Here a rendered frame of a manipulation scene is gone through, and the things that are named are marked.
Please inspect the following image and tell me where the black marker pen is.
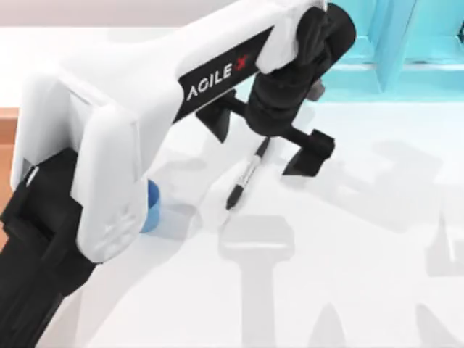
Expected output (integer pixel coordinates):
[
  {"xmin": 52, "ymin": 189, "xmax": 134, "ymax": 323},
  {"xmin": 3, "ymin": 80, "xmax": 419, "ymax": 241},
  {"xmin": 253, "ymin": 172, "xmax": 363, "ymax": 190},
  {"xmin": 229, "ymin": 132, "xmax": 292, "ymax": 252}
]
[{"xmin": 225, "ymin": 138, "xmax": 271, "ymax": 211}]

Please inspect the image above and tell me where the blue cup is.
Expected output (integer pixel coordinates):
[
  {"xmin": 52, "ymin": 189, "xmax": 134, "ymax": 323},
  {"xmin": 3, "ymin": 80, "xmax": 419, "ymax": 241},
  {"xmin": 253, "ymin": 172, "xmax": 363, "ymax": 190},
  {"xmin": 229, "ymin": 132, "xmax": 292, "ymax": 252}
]
[{"xmin": 140, "ymin": 178, "xmax": 162, "ymax": 233}]

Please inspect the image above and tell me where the light blue rack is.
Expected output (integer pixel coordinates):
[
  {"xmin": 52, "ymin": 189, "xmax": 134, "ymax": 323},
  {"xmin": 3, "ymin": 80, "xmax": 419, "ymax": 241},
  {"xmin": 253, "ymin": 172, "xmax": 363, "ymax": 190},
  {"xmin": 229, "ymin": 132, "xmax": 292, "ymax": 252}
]
[{"xmin": 314, "ymin": 0, "xmax": 464, "ymax": 103}]

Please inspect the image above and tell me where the wooden cupboard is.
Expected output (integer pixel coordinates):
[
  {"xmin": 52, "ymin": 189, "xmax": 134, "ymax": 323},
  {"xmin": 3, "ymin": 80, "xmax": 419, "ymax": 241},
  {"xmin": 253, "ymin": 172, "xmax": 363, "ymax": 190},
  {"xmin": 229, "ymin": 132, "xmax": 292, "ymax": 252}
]
[{"xmin": 0, "ymin": 107, "xmax": 21, "ymax": 190}]

